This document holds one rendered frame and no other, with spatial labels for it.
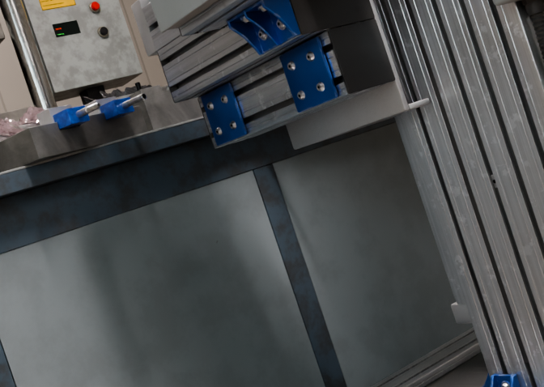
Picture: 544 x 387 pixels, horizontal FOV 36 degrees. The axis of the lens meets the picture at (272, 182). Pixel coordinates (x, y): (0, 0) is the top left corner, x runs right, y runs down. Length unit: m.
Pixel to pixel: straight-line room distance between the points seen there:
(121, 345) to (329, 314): 0.47
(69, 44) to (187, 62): 1.32
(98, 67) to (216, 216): 1.06
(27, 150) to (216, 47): 0.40
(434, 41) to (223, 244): 0.68
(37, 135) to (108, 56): 1.22
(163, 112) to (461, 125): 0.69
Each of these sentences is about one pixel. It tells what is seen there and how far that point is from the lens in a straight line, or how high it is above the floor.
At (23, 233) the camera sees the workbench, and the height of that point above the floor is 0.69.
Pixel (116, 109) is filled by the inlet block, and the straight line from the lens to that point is 1.54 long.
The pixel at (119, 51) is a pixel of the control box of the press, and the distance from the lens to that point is 2.68.
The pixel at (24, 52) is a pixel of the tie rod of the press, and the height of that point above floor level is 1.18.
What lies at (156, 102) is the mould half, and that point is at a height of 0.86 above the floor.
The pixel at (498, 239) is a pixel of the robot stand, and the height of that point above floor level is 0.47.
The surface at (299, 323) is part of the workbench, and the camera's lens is 1.76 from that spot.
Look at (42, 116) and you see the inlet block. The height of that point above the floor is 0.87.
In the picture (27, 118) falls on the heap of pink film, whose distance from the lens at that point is 1.74.
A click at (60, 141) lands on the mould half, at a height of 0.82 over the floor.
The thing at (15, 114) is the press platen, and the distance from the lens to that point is 2.45.
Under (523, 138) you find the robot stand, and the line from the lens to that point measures 1.14.
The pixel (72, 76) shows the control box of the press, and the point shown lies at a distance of 2.60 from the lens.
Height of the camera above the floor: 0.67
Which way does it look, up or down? 1 degrees down
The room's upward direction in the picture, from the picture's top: 19 degrees counter-clockwise
